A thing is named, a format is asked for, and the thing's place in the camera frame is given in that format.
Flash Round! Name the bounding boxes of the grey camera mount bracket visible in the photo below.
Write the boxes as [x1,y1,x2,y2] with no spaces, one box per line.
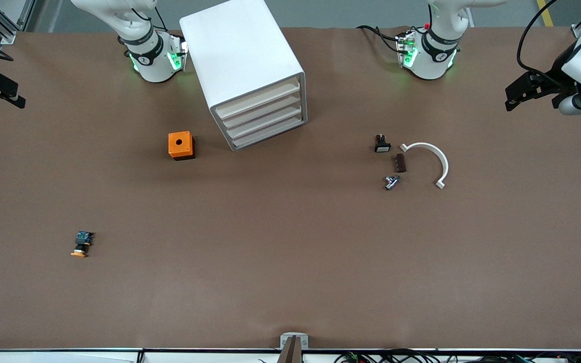
[280,332,309,350]

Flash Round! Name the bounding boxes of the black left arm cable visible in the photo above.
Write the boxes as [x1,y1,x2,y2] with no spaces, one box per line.
[516,0,561,76]

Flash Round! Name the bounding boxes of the orange mushroom push button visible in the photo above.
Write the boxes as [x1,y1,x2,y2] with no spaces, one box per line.
[71,230,95,259]

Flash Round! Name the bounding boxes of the black base cable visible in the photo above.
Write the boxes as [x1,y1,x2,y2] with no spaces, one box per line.
[356,24,403,53]

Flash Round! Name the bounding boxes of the white table edge rail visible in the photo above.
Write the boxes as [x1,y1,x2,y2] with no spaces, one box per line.
[0,349,581,363]

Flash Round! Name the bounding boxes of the dark camera pole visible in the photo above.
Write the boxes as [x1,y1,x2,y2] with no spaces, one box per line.
[276,337,303,363]

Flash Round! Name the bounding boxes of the white drawer cabinet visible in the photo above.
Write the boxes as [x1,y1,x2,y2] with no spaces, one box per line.
[179,0,308,152]

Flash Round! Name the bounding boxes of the orange box with hole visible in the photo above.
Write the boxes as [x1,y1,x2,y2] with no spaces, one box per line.
[168,131,196,161]

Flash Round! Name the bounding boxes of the white curved bracket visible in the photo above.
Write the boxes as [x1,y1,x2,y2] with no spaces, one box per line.
[400,142,449,190]

